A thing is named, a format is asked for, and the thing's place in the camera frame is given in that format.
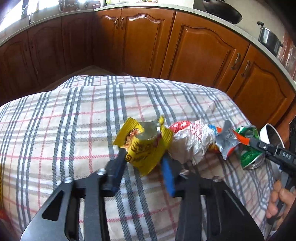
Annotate white red paper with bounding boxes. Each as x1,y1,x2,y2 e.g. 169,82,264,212
168,119,216,165

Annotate steel cooking pot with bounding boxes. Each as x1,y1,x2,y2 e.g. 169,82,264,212
257,21,283,56

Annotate yellow snack wrapper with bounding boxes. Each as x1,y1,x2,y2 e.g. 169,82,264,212
113,116,174,176

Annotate person's right hand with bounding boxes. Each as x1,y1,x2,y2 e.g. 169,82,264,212
265,180,296,219

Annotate plaid checkered tablecloth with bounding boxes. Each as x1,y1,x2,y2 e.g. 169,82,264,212
1,75,274,240

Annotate wooden kitchen cabinets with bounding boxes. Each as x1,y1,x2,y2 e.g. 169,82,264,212
1,6,295,128

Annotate orange silver snack wrapper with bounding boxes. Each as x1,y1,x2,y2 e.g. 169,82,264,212
208,120,250,160

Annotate white round trash bin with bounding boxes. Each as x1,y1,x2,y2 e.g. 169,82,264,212
259,123,285,148

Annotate black frying pan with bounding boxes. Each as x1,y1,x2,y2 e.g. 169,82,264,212
203,0,243,24

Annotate crushed green can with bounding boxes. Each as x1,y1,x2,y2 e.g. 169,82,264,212
235,125,265,170

